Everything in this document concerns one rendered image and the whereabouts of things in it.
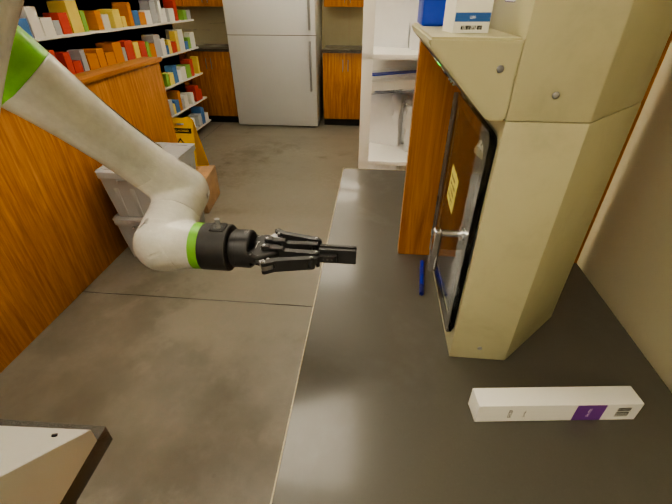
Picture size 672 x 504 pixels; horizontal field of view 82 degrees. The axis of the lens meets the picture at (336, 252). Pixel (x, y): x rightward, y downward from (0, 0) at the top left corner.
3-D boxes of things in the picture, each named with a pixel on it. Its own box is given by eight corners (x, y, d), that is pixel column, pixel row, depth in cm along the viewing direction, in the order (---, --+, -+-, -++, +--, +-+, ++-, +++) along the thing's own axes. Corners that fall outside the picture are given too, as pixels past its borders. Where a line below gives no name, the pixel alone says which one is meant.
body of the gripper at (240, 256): (224, 243, 69) (274, 246, 69) (238, 220, 76) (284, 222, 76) (230, 276, 74) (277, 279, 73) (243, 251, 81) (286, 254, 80)
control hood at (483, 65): (463, 79, 79) (472, 22, 73) (506, 122, 52) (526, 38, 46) (406, 78, 80) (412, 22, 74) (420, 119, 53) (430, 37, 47)
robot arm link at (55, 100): (-10, 117, 60) (22, 88, 55) (26, 71, 66) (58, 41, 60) (178, 233, 86) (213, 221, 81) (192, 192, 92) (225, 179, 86)
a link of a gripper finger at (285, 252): (262, 242, 73) (259, 246, 72) (320, 247, 72) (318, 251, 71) (264, 259, 75) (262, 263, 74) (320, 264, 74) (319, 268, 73)
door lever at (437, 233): (455, 275, 72) (453, 266, 74) (464, 231, 66) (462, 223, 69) (426, 273, 72) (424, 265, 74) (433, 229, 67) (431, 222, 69)
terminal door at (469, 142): (433, 251, 101) (460, 90, 79) (450, 336, 76) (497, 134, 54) (430, 251, 101) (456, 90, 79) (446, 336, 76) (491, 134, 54)
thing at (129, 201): (205, 184, 300) (196, 142, 281) (170, 221, 249) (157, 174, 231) (154, 182, 303) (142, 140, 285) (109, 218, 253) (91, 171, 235)
